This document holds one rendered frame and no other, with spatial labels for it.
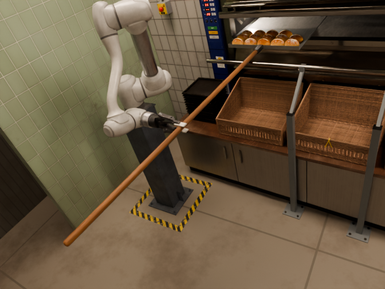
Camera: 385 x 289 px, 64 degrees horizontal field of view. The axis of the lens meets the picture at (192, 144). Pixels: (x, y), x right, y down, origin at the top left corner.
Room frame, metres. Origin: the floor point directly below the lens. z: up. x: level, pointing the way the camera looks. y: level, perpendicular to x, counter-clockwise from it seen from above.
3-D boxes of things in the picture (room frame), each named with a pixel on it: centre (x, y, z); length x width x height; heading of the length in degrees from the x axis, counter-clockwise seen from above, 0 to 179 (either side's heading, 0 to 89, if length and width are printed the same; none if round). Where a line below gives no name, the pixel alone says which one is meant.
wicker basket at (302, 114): (1.63, -1.02, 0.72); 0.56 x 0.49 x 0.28; 44
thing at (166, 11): (2.85, -0.10, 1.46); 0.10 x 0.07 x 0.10; 46
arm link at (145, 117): (1.54, 0.20, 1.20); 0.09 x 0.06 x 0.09; 136
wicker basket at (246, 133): (2.04, -0.59, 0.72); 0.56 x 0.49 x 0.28; 47
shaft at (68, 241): (1.42, -0.01, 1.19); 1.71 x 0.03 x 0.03; 136
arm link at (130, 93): (2.07, 0.32, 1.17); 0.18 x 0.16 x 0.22; 95
